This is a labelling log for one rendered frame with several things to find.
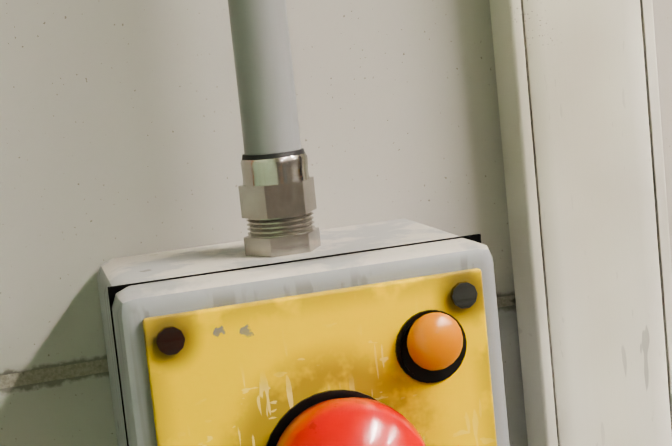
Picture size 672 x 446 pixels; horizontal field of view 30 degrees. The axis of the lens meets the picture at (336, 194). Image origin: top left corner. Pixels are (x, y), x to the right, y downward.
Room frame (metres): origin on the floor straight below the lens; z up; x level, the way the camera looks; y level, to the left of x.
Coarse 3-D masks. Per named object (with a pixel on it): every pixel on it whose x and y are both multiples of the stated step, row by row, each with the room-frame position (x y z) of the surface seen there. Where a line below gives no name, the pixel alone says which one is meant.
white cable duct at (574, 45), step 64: (512, 0) 0.38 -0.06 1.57; (576, 0) 0.39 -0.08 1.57; (640, 0) 0.39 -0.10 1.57; (512, 64) 0.38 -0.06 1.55; (576, 64) 0.39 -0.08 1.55; (640, 64) 0.39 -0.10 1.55; (512, 128) 0.39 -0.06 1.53; (576, 128) 0.39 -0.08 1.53; (640, 128) 0.39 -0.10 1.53; (512, 192) 0.39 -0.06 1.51; (576, 192) 0.39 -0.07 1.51; (640, 192) 0.39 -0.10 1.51; (512, 256) 0.40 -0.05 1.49; (576, 256) 0.39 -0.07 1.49; (640, 256) 0.39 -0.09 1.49; (576, 320) 0.39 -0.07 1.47; (640, 320) 0.39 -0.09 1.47; (576, 384) 0.38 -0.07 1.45; (640, 384) 0.39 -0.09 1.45
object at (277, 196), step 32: (256, 0) 0.34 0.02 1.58; (256, 32) 0.34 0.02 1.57; (288, 32) 0.34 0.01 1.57; (256, 64) 0.34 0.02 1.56; (288, 64) 0.34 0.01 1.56; (256, 96) 0.34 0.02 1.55; (288, 96) 0.34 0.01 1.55; (256, 128) 0.34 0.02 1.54; (288, 128) 0.34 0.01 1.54; (256, 160) 0.34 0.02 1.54; (288, 160) 0.34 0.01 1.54; (256, 192) 0.34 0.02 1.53; (288, 192) 0.34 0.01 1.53; (256, 224) 0.34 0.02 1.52; (288, 224) 0.34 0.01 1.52; (256, 256) 0.34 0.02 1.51
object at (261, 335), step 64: (128, 256) 0.36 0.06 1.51; (192, 256) 0.35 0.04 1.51; (320, 256) 0.33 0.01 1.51; (384, 256) 0.32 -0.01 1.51; (448, 256) 0.32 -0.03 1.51; (128, 320) 0.30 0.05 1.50; (192, 320) 0.30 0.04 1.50; (256, 320) 0.30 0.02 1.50; (320, 320) 0.31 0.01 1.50; (384, 320) 0.31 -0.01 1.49; (128, 384) 0.30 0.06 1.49; (192, 384) 0.30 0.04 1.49; (256, 384) 0.30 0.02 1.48; (320, 384) 0.31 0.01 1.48; (384, 384) 0.31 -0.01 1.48; (448, 384) 0.32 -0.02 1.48
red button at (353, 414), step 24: (312, 408) 0.30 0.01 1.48; (336, 408) 0.29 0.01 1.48; (360, 408) 0.29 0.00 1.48; (384, 408) 0.29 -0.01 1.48; (288, 432) 0.29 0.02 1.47; (312, 432) 0.29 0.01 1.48; (336, 432) 0.29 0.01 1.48; (360, 432) 0.29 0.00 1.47; (384, 432) 0.29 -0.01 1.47; (408, 432) 0.29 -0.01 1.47
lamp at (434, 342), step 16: (416, 320) 0.31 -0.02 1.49; (432, 320) 0.31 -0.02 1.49; (448, 320) 0.31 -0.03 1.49; (416, 336) 0.31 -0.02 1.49; (432, 336) 0.31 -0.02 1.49; (448, 336) 0.31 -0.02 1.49; (416, 352) 0.31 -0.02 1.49; (432, 352) 0.31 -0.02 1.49; (448, 352) 0.31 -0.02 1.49; (432, 368) 0.31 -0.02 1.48
